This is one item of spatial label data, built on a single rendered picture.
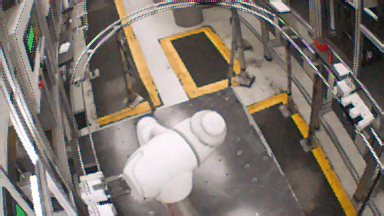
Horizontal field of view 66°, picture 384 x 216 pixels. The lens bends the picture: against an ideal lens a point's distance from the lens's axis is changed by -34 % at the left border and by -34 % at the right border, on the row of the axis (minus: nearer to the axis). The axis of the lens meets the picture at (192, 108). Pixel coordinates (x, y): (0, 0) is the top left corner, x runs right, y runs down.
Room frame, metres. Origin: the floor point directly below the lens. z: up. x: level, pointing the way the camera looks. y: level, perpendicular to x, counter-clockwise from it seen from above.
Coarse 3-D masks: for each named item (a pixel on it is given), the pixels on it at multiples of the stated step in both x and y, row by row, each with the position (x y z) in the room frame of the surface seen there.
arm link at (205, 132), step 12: (192, 120) 0.83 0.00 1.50; (204, 120) 0.81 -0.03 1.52; (216, 120) 0.82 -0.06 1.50; (180, 132) 0.81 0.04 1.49; (192, 132) 0.81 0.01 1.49; (204, 132) 0.79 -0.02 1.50; (216, 132) 0.79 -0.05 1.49; (192, 144) 0.78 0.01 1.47; (204, 144) 0.78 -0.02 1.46; (216, 144) 0.78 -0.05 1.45; (204, 156) 0.77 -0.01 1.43
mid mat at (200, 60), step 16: (192, 32) 3.58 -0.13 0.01; (208, 32) 3.53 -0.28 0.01; (176, 48) 3.33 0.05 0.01; (192, 48) 3.28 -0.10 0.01; (208, 48) 3.24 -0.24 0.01; (224, 48) 3.21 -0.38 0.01; (176, 64) 3.08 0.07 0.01; (192, 64) 3.03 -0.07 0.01; (208, 64) 3.00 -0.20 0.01; (224, 64) 2.96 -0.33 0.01; (192, 80) 2.82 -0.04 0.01; (208, 80) 2.78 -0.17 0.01; (224, 80) 2.75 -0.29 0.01; (192, 96) 2.63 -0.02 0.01
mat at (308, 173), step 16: (256, 112) 2.33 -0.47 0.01; (272, 112) 2.29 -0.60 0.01; (272, 128) 2.13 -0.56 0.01; (288, 128) 2.09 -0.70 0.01; (304, 128) 2.04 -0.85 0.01; (272, 144) 1.97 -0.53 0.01; (288, 144) 1.92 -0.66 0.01; (288, 160) 1.77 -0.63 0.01; (304, 160) 1.71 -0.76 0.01; (320, 160) 1.66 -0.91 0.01; (288, 176) 1.61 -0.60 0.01; (304, 176) 1.56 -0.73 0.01; (320, 176) 1.50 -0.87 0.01; (336, 176) 1.44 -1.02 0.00; (304, 192) 1.40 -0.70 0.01; (320, 192) 1.34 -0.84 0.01; (336, 192) 1.28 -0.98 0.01; (304, 208) 1.25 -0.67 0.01; (320, 208) 1.19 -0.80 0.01; (336, 208) 1.12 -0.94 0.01; (352, 208) 1.06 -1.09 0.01
